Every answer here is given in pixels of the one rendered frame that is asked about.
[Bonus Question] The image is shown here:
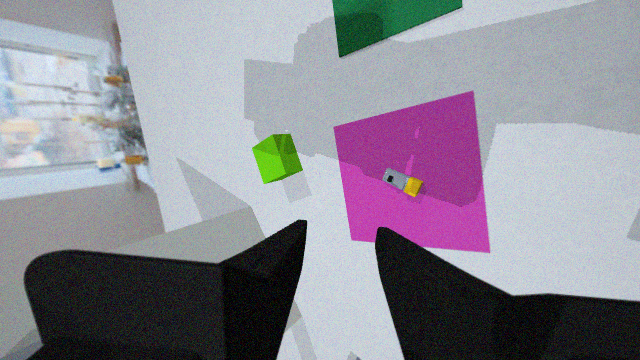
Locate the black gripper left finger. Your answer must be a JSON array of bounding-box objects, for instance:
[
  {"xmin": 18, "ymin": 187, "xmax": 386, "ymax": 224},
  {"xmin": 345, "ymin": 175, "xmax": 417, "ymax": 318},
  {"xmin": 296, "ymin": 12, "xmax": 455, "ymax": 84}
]
[{"xmin": 23, "ymin": 219, "xmax": 307, "ymax": 360}]

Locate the magenta translucent square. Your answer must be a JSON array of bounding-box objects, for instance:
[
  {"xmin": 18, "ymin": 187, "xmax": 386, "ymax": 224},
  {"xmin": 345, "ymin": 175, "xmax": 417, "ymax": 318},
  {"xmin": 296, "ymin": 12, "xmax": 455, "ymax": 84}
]
[{"xmin": 333, "ymin": 90, "xmax": 490, "ymax": 253}]

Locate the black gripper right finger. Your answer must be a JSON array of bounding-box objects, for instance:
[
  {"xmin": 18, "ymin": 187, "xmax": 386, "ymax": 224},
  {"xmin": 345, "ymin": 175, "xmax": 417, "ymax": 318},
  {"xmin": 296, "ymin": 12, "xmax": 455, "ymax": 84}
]
[{"xmin": 375, "ymin": 227, "xmax": 640, "ymax": 360}]

